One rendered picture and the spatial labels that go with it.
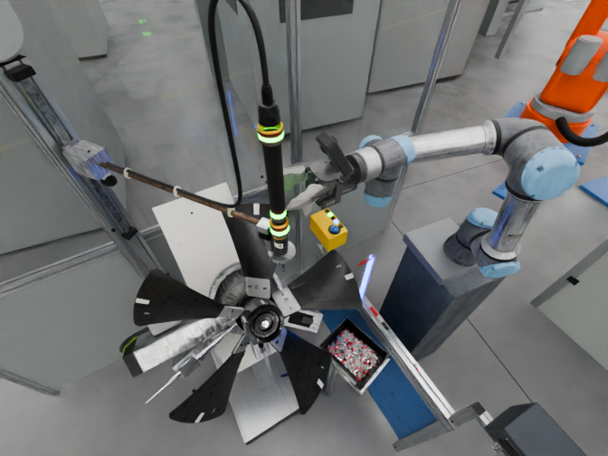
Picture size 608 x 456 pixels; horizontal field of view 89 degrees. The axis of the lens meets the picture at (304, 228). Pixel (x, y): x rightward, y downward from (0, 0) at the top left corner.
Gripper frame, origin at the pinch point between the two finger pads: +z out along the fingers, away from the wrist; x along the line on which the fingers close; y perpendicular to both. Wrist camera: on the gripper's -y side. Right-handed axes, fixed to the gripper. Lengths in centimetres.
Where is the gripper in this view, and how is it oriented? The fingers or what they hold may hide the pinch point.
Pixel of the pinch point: (279, 190)
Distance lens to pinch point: 64.7
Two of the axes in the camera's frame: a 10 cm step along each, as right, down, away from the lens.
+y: 0.0, 6.4, 7.7
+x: -5.0, -6.6, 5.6
